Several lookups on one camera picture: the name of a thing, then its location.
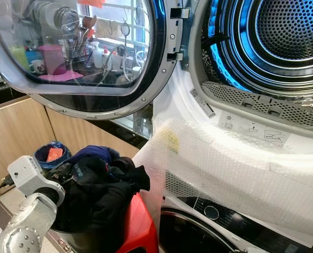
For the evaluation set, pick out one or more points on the black countertop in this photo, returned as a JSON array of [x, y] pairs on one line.
[[93, 124]]

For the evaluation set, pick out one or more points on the small blue bin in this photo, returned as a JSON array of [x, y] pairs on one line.
[[40, 156]]

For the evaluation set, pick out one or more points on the navy blue garment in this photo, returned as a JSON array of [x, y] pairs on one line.
[[96, 153]]

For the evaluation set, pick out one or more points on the black garment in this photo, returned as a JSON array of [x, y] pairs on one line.
[[104, 195]]

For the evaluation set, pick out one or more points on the grey perforated lint filter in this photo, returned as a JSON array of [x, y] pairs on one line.
[[283, 110]]

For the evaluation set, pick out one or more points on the wooden cabinet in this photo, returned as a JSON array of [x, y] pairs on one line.
[[19, 132]]

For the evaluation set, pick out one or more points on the clear bubble wrap sheet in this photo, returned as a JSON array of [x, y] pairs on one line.
[[241, 179]]

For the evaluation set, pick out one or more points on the white washing machine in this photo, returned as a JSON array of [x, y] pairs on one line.
[[225, 217]]

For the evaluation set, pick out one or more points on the orange item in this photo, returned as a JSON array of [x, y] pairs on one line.
[[55, 154]]

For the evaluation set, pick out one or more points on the yellow sticker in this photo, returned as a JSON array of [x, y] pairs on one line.
[[169, 141]]

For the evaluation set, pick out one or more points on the round glass dryer door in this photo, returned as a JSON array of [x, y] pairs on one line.
[[162, 68]]

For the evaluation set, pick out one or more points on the white tumble dryer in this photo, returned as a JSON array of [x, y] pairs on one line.
[[188, 100]]

